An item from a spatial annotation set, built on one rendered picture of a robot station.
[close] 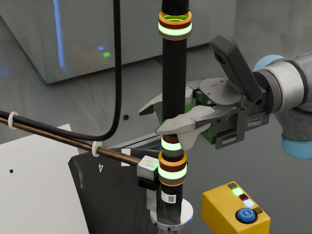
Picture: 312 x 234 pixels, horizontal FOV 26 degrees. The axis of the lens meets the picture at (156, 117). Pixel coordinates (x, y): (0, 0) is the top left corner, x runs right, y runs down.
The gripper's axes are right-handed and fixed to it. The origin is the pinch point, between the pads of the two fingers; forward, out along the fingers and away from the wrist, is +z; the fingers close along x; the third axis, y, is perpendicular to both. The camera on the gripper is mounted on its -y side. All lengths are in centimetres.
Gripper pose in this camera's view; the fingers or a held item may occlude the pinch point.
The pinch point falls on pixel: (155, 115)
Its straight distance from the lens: 97.3
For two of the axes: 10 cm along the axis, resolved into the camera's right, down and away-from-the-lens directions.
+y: 0.0, 8.1, 5.9
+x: -4.8, -5.2, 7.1
